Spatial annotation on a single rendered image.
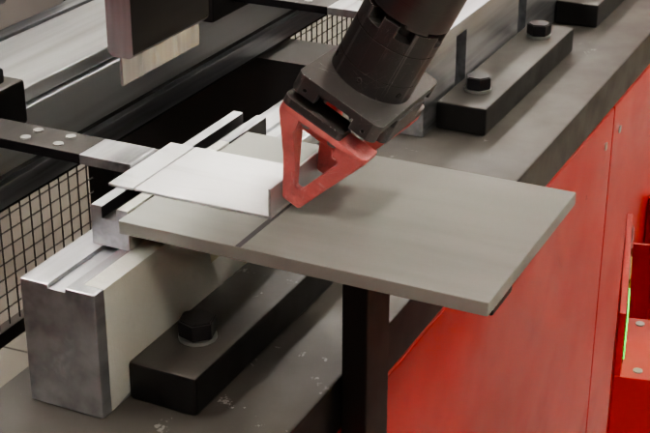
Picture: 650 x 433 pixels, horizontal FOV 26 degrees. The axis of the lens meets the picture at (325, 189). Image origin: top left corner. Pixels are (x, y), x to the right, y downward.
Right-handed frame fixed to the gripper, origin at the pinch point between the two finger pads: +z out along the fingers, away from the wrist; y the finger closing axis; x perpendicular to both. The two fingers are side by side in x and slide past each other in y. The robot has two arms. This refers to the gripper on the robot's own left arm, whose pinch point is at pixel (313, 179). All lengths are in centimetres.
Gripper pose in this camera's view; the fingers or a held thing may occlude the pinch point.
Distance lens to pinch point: 97.2
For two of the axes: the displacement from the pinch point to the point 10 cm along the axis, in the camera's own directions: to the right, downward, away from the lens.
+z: -4.2, 7.3, 5.3
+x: 8.0, 5.8, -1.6
